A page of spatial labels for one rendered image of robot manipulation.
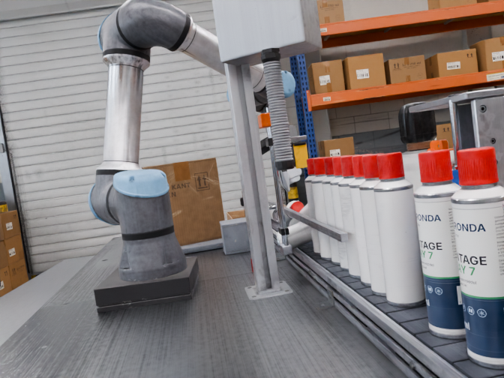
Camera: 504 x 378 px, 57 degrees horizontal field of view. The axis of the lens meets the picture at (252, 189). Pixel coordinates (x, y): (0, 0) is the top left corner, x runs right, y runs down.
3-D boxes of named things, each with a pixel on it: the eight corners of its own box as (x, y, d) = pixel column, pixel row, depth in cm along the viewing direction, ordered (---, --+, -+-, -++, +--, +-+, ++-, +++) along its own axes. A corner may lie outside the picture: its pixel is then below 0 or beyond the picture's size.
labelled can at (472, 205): (541, 364, 43) (519, 143, 41) (489, 375, 42) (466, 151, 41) (503, 343, 48) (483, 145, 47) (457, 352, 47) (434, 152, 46)
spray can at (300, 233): (286, 235, 113) (361, 200, 104) (289, 255, 110) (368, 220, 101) (274, 229, 109) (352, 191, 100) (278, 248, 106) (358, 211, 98)
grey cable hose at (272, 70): (297, 168, 81) (281, 46, 79) (277, 171, 80) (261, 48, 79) (292, 168, 84) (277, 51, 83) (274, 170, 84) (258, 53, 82)
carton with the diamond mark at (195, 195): (227, 237, 155) (216, 157, 153) (155, 250, 148) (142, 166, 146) (207, 228, 184) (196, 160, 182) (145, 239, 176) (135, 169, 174)
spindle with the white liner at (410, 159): (456, 226, 108) (442, 97, 106) (420, 232, 107) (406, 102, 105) (436, 221, 117) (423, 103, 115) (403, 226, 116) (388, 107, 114)
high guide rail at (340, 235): (348, 241, 75) (346, 232, 75) (340, 242, 75) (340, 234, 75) (254, 196, 182) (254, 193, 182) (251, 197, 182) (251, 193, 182)
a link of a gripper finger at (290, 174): (306, 184, 131) (298, 155, 135) (286, 187, 130) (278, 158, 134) (304, 188, 133) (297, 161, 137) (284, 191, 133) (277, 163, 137)
